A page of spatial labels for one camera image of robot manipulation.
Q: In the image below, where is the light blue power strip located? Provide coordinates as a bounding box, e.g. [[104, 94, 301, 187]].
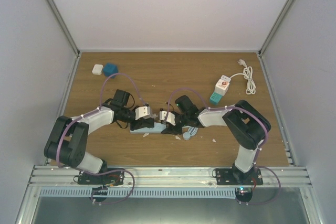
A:
[[130, 123, 166, 134]]

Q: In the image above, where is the blue cube plug adapter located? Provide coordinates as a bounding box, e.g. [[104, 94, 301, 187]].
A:
[[102, 63, 119, 79]]

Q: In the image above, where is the white square plug adapter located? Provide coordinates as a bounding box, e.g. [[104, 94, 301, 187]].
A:
[[92, 64, 103, 75]]

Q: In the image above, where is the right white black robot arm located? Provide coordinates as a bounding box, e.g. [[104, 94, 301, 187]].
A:
[[159, 95, 271, 185]]

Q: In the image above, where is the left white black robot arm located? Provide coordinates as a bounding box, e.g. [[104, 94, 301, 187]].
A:
[[44, 89, 154, 184]]

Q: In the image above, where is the white cube socket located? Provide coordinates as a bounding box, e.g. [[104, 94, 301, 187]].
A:
[[214, 75, 231, 97]]

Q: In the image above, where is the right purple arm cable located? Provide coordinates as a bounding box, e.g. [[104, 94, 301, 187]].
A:
[[167, 87, 281, 206]]

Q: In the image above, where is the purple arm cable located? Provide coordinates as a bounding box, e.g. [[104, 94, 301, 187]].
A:
[[56, 72, 148, 206], [167, 87, 281, 206]]

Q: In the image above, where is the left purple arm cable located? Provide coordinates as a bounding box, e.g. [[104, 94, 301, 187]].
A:
[[56, 72, 148, 206]]

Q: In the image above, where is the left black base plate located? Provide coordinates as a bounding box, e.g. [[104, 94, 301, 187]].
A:
[[73, 170, 124, 187]]

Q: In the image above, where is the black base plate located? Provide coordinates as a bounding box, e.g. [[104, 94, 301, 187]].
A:
[[73, 170, 124, 187], [213, 168, 264, 186]]

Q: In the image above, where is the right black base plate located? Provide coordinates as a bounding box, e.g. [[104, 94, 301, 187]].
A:
[[213, 168, 264, 186]]

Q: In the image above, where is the white coiled power cable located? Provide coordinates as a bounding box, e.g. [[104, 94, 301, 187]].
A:
[[230, 59, 257, 95]]

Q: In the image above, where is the grey slotted cable duct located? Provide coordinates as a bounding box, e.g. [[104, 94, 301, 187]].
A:
[[39, 187, 236, 199]]

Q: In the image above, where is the aluminium front rail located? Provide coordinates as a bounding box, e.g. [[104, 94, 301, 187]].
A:
[[28, 166, 312, 188]]

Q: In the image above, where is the left aluminium frame post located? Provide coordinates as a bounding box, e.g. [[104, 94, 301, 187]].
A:
[[30, 0, 81, 56]]

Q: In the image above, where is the aluminium frame post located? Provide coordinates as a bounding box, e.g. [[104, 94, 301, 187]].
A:
[[30, 0, 81, 56], [257, 0, 314, 57]]

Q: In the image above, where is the right aluminium frame post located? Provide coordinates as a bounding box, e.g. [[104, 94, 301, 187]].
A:
[[257, 0, 314, 57]]

